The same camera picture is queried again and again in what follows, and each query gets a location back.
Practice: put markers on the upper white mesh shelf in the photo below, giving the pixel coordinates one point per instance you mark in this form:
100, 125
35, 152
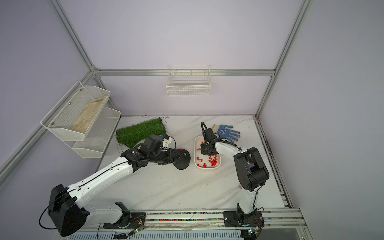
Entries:
60, 118

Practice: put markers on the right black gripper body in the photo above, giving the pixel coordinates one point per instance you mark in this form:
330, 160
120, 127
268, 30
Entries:
206, 150

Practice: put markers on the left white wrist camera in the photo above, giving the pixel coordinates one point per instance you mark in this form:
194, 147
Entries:
167, 140

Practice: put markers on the green artificial grass mat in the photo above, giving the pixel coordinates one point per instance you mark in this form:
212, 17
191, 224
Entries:
132, 135

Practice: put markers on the white plastic tray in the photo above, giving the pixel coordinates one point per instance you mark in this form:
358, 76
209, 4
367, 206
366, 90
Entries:
202, 161

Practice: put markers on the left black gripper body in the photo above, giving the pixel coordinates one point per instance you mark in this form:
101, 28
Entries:
166, 157

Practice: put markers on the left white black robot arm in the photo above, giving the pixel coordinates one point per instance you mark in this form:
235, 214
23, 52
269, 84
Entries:
69, 207

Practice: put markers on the white wire wall basket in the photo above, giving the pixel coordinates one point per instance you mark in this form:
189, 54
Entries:
188, 80

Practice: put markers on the white mesh shelf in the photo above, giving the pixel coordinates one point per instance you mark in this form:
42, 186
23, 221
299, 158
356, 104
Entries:
95, 143
60, 118

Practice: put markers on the beige cloth glove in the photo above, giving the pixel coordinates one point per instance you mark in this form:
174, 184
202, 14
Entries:
84, 120

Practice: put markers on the blue dotted work glove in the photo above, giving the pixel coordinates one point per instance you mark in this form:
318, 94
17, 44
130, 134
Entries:
227, 132

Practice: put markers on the lower white mesh shelf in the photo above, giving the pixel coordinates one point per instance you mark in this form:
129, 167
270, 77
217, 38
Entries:
95, 143

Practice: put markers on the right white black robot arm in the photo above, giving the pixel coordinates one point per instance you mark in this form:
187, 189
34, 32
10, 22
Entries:
252, 175

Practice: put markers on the aluminium mounting rail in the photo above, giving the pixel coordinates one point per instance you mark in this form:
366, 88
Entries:
211, 219

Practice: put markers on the black round screw base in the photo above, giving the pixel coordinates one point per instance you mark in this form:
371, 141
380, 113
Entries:
182, 159

